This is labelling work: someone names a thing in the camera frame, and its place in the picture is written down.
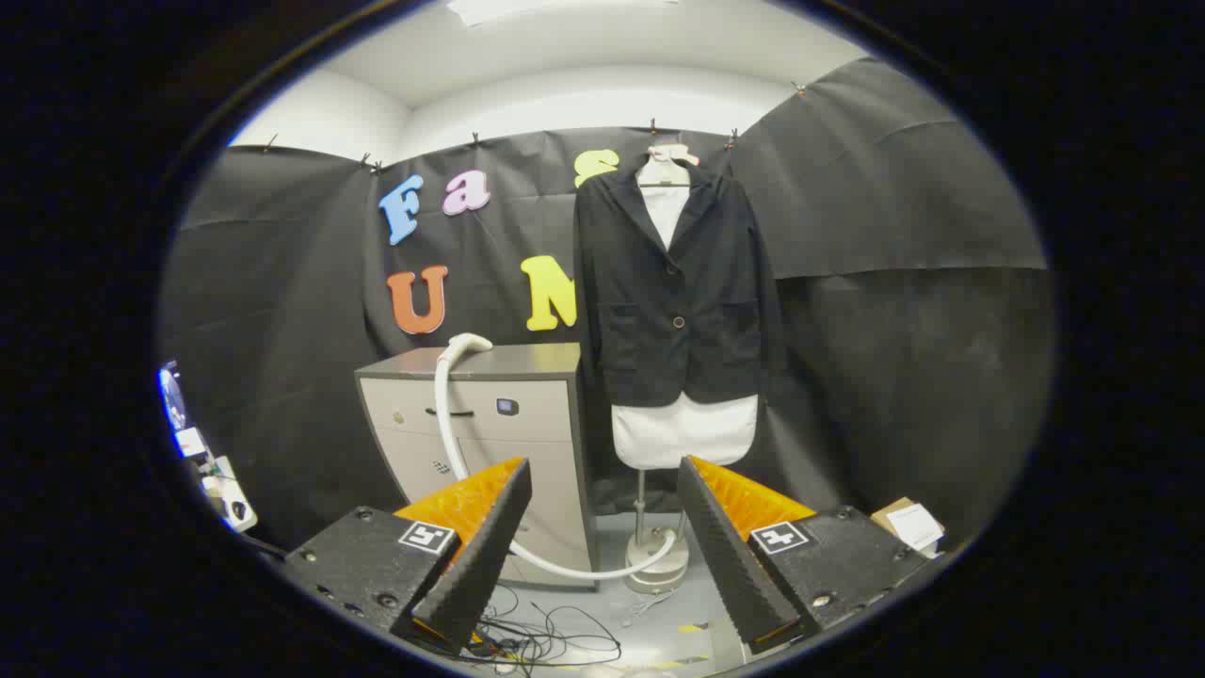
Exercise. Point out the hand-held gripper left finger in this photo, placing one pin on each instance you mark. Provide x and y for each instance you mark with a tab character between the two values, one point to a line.
480	565

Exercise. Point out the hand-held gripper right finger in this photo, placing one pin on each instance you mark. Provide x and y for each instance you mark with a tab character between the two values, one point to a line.
725	556

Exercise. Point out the black jacket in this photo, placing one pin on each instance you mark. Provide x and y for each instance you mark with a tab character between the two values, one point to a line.
650	320

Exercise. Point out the metal mannequin stand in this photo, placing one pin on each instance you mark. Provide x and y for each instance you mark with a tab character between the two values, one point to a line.
656	571

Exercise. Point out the white mannequin torso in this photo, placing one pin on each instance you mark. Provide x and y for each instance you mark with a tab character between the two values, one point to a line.
684	433

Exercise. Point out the grey drawer cabinet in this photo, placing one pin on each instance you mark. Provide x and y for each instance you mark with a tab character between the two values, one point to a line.
527	414

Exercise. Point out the cardboard box with white paper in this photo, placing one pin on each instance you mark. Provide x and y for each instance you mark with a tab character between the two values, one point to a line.
891	516

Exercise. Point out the white plastic device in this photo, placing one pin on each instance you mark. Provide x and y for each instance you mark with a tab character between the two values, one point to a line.
235	513

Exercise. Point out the black backdrop cloth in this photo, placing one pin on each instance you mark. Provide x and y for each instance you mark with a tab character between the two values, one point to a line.
894	282

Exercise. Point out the blue lit screen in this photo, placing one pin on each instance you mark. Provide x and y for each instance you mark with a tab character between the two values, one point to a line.
172	395

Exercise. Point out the row of small backdrop clips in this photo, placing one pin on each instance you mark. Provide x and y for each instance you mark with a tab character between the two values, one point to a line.
651	125

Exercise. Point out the long ceiling light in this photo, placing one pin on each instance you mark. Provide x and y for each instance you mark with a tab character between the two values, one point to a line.
490	9

